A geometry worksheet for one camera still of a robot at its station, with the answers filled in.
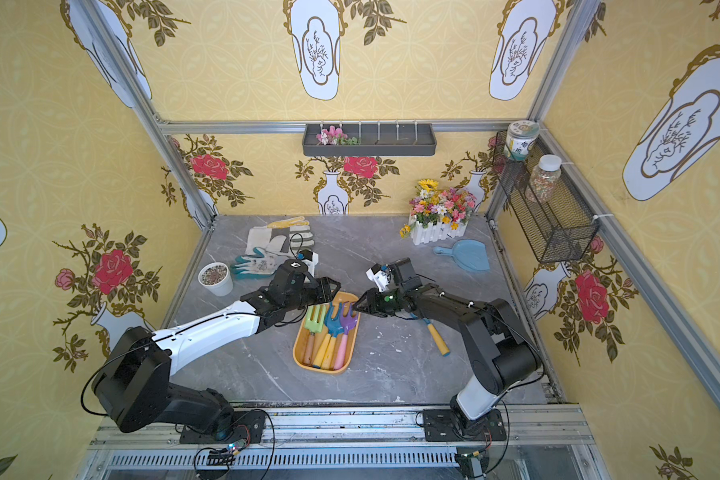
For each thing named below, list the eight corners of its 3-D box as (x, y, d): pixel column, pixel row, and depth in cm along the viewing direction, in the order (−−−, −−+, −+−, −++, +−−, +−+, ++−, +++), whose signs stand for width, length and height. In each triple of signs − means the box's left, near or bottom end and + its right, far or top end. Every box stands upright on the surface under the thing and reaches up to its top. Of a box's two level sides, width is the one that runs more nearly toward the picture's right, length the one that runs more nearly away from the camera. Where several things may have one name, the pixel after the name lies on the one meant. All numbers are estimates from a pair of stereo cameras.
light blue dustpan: (437, 270, 107) (438, 266, 105) (432, 243, 115) (433, 239, 113) (489, 270, 107) (491, 266, 105) (481, 243, 115) (482, 239, 113)
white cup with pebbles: (204, 297, 100) (193, 284, 94) (212, 275, 106) (203, 261, 100) (232, 297, 100) (223, 284, 94) (239, 275, 106) (231, 261, 100)
